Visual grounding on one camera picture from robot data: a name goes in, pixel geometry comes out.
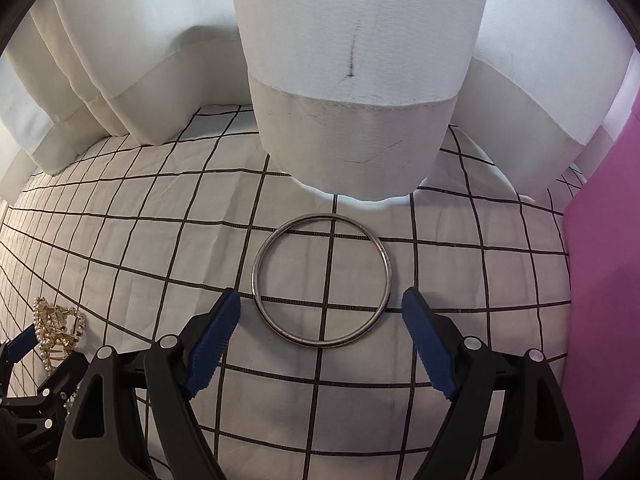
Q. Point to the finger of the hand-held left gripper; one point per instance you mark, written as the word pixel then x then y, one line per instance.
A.
pixel 60 385
pixel 20 346

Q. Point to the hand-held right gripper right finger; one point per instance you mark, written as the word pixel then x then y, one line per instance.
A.
pixel 430 345

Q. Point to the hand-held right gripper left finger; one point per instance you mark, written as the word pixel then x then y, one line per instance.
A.
pixel 215 345

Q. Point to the pearl hair claw clip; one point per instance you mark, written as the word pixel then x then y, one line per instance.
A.
pixel 50 320

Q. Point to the silver metal bangle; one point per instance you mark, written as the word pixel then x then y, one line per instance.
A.
pixel 320 216

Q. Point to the pink plastic box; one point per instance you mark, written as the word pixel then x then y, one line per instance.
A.
pixel 605 260

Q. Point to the black-checked white tablecloth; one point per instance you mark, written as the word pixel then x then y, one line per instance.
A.
pixel 150 260

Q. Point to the white curtain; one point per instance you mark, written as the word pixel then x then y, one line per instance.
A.
pixel 350 60

